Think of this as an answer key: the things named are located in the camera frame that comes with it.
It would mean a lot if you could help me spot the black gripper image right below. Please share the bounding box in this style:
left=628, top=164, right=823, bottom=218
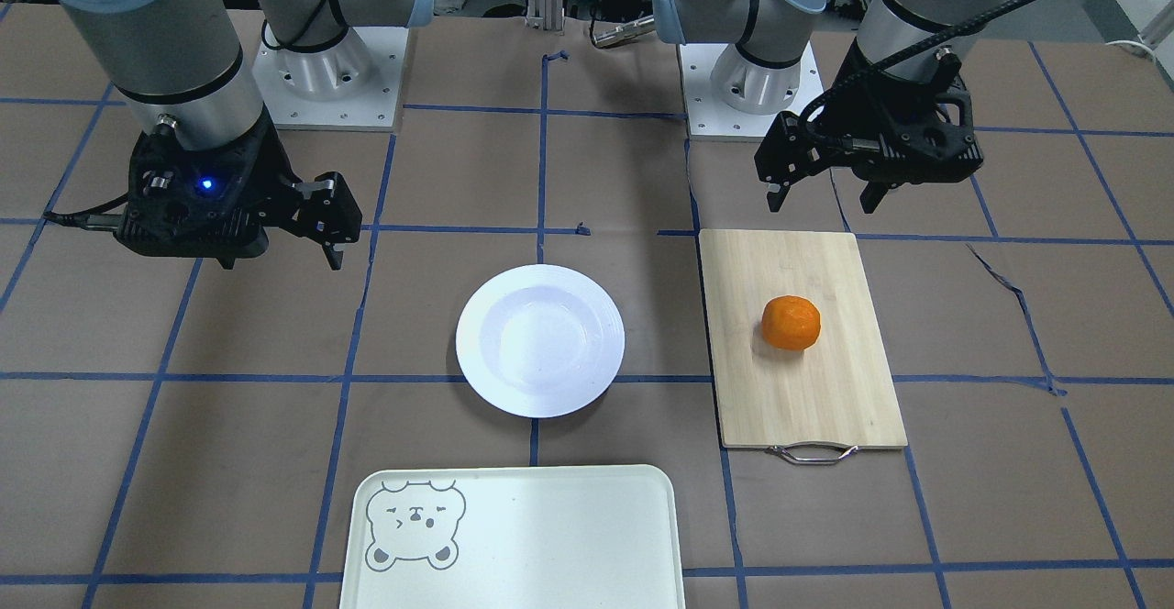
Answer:
left=754, top=53, right=984, bottom=215

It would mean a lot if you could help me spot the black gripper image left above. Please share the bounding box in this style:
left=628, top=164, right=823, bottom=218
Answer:
left=114, top=111, right=363, bottom=271

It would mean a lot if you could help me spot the orange fruit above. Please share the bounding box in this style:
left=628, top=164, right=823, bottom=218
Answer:
left=760, top=295, right=822, bottom=351

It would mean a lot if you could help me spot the white round plate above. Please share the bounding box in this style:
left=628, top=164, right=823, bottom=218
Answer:
left=454, top=265, right=626, bottom=418

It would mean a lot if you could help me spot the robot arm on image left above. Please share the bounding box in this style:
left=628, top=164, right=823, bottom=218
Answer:
left=43, top=0, right=436, bottom=270

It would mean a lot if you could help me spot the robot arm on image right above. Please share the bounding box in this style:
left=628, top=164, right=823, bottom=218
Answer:
left=652, top=0, right=1035, bottom=214

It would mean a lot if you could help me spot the white tray with bear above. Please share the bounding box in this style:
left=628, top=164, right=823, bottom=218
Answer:
left=339, top=463, right=686, bottom=608

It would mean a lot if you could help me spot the bamboo cutting board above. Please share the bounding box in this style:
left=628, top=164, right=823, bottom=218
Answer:
left=699, top=228, right=908, bottom=463

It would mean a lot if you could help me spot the metal connector in background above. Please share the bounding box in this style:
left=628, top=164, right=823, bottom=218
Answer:
left=588, top=15, right=657, bottom=50

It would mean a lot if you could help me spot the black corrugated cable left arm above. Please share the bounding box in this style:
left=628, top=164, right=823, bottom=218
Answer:
left=798, top=0, right=1098, bottom=153

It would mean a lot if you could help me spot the metal base plate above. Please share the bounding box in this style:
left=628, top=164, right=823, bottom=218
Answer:
left=252, top=27, right=410, bottom=131
left=679, top=42, right=823, bottom=142

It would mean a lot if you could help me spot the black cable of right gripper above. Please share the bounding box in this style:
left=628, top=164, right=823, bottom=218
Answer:
left=42, top=194, right=131, bottom=230

